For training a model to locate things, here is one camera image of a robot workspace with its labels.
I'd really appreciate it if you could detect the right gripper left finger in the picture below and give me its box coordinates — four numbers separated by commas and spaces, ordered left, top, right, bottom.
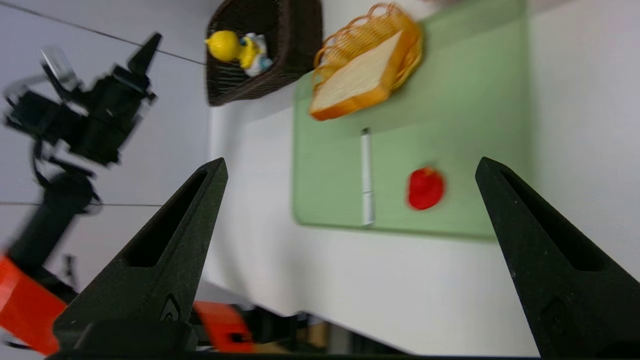
52, 158, 229, 354

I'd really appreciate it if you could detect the white pen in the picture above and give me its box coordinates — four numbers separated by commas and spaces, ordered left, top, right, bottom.
360, 127, 376, 227

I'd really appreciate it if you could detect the toast bread slice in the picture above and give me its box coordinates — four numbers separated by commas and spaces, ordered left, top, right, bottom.
309, 31, 407, 121

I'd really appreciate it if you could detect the yellow chick toy car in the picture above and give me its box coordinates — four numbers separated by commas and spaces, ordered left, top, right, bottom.
205, 30, 274, 77

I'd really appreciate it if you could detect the small yellow wicker basket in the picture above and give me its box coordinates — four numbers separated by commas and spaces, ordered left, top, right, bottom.
313, 2, 425, 96

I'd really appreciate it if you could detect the light green plastic tray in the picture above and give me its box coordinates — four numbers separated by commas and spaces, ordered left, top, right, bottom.
292, 0, 531, 240

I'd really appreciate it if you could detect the red rubber duck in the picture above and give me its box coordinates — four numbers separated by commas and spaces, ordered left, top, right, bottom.
406, 167, 446, 211

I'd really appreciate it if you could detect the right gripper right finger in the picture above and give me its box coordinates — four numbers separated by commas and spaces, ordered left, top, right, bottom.
475, 157, 640, 359

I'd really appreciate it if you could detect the dark brown wicker basket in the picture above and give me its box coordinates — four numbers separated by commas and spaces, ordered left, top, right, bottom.
205, 0, 324, 107

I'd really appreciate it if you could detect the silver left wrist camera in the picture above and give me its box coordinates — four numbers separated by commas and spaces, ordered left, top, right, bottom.
41, 46, 82, 92

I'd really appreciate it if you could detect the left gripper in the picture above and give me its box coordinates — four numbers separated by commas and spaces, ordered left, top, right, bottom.
75, 32, 163, 166

